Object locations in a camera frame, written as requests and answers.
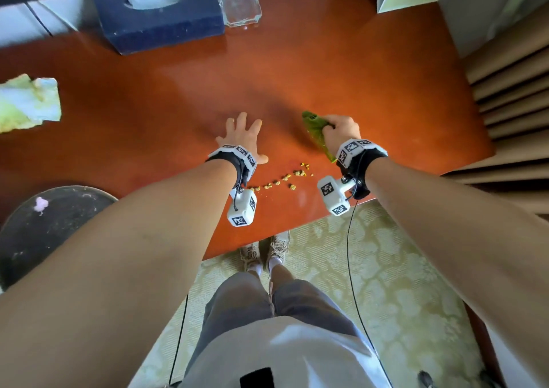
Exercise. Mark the pink scrap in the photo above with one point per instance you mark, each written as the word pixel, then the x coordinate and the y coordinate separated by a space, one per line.
pixel 40 205

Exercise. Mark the beige left shoe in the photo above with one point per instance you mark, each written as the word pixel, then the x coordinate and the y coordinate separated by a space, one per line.
pixel 250 254

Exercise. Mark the scattered yellow crumbs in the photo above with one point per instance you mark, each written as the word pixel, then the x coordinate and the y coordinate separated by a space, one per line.
pixel 285 178

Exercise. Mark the person's left thumb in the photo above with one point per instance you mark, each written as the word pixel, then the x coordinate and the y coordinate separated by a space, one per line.
pixel 262 159

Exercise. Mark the white shirt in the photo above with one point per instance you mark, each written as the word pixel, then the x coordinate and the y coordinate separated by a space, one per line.
pixel 283 353

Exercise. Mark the clear glass ashtray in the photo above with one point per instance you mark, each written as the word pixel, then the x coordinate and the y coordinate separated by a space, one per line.
pixel 239 5

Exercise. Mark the beige pleated curtain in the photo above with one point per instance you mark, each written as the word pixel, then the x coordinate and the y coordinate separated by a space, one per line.
pixel 512 113

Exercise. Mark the crumpled white green paper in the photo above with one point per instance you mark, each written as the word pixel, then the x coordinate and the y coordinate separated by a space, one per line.
pixel 28 102

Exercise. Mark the person's left hand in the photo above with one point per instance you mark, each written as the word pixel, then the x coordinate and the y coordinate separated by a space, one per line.
pixel 240 137

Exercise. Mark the dark blue tissue box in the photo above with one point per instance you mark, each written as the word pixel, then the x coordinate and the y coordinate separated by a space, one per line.
pixel 158 19

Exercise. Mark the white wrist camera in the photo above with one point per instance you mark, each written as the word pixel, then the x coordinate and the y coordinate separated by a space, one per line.
pixel 242 209
pixel 334 192

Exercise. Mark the person's right forearm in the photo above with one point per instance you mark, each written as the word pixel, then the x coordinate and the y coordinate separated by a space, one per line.
pixel 467 246

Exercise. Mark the white right sock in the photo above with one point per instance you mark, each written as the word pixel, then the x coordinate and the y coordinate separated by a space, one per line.
pixel 274 263

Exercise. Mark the person's right hand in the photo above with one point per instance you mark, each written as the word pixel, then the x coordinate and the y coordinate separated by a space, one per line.
pixel 343 130

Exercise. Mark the green cleaning cloth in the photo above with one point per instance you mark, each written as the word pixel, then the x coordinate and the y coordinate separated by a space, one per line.
pixel 315 130

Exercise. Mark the white left sock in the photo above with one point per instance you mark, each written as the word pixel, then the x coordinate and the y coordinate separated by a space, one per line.
pixel 255 268

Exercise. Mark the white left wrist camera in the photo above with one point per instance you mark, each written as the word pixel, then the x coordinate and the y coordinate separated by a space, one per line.
pixel 242 209

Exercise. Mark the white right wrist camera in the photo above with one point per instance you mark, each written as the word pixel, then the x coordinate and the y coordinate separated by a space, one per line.
pixel 334 192

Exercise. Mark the grey shorts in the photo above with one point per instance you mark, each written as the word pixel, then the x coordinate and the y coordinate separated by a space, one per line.
pixel 261 306

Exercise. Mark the white sock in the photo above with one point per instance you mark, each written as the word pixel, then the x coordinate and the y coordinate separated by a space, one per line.
pixel 274 263
pixel 255 268

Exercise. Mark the person's left forearm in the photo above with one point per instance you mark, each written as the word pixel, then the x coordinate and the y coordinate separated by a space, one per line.
pixel 111 272

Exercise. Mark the person's right fingers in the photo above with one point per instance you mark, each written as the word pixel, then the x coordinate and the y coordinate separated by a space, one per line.
pixel 332 122

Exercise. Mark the person's left middle finger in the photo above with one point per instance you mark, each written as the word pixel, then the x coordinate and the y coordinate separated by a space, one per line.
pixel 242 121

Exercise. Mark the beige right shoe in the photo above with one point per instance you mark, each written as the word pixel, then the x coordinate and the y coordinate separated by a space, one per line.
pixel 278 246

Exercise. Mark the beige shoe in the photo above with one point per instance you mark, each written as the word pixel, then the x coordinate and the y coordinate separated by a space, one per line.
pixel 278 246
pixel 250 254

